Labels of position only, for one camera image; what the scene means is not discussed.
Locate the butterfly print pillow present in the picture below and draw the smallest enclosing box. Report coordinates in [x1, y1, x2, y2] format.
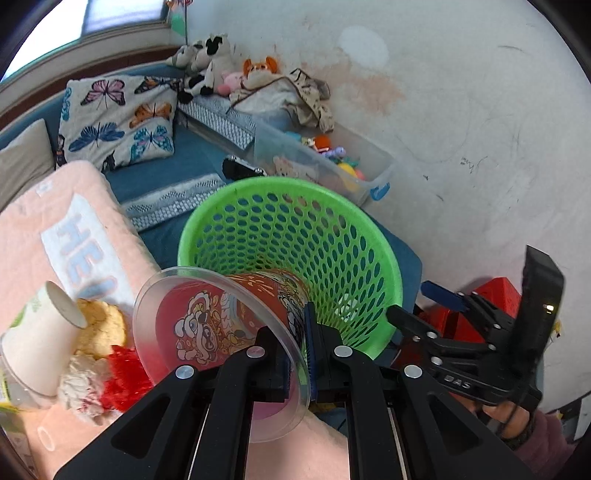
[56, 74, 179, 172]

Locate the red plastic stool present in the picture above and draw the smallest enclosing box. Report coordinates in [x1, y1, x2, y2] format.
[392, 276, 523, 370]

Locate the red mesh net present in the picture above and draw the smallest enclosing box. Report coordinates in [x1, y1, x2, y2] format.
[100, 346, 153, 413]

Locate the blue sofa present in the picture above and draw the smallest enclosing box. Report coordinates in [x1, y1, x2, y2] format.
[1, 85, 423, 311]

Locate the grey plush toy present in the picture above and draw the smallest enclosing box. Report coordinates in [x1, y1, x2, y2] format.
[165, 42, 204, 70]

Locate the green plastic mesh basket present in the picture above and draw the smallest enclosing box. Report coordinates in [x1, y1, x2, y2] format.
[177, 176, 404, 359]

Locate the grey patterned cloth strip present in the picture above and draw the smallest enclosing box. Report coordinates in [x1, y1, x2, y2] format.
[122, 173, 226, 233]

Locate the pink pig plush toy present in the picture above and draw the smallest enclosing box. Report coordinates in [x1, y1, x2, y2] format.
[216, 72, 245, 97]

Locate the red printed noodle cup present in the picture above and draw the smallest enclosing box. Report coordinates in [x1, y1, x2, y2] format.
[131, 267, 311, 443]

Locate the orange fox plush toy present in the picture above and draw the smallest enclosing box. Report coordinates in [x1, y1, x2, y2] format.
[242, 56, 280, 90]

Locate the beige pillow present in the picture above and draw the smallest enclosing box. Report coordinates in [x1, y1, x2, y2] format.
[0, 119, 55, 210]

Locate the white paper cup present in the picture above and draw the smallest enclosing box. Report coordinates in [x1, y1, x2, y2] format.
[1, 281, 87, 398]

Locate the clear plastic toy bin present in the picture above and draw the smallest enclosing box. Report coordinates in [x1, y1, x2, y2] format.
[252, 121, 394, 206]

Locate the grey patterned long cushion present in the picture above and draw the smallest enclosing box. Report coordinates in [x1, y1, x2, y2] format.
[178, 95, 256, 150]

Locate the crumpled white red tissue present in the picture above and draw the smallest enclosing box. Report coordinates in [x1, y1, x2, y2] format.
[57, 354, 111, 425]

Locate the cow plush toy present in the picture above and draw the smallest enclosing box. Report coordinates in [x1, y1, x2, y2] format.
[178, 34, 235, 104]

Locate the person's right hand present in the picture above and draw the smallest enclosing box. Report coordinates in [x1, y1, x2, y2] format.
[458, 397, 531, 440]

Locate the pink blanket with letters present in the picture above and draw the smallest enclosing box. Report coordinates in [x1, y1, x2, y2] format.
[1, 161, 349, 479]

